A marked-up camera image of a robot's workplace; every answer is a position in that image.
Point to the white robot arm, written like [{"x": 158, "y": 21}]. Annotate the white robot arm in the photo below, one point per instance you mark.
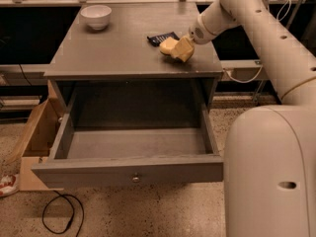
[{"x": 270, "y": 151}]

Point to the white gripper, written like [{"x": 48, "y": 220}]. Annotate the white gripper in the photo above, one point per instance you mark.
[{"x": 198, "y": 34}]

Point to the metal drawer knob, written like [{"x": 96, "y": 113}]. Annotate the metal drawer knob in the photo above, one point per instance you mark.
[{"x": 136, "y": 179}]

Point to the black remote control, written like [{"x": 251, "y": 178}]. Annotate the black remote control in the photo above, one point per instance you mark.
[{"x": 156, "y": 40}]

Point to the grey wooden cabinet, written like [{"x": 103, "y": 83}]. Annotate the grey wooden cabinet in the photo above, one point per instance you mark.
[{"x": 119, "y": 68}]

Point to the white ceramic bowl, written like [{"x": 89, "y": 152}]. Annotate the white ceramic bowl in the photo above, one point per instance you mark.
[{"x": 96, "y": 17}]

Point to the grey open top drawer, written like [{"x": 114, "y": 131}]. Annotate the grey open top drawer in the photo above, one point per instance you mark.
[{"x": 108, "y": 150}]

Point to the grey metal rail shelf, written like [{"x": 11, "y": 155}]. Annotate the grey metal rail shelf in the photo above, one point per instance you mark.
[{"x": 243, "y": 71}]

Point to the yellow sponge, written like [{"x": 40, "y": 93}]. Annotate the yellow sponge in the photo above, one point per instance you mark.
[{"x": 167, "y": 45}]

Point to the red white shoe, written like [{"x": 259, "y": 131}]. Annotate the red white shoe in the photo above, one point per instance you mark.
[{"x": 9, "y": 185}]

